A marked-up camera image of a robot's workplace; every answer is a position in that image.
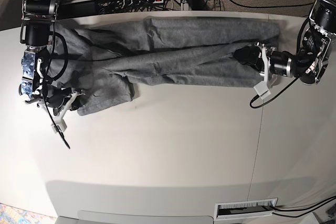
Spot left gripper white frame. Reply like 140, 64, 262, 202
233, 42, 293, 89

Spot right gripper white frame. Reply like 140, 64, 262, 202
25, 87, 84, 122

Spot grey T-shirt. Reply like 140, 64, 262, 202
56, 18, 280, 116

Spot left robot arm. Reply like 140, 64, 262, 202
233, 0, 335, 84

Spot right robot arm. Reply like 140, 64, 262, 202
18, 0, 81, 132

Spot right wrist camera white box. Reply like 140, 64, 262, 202
51, 119, 67, 133

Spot white power strip red switch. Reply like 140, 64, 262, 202
123, 0, 165, 7

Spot table cable grommet box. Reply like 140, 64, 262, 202
214, 198, 278, 221

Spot black cables at table edge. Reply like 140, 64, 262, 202
271, 196, 336, 218

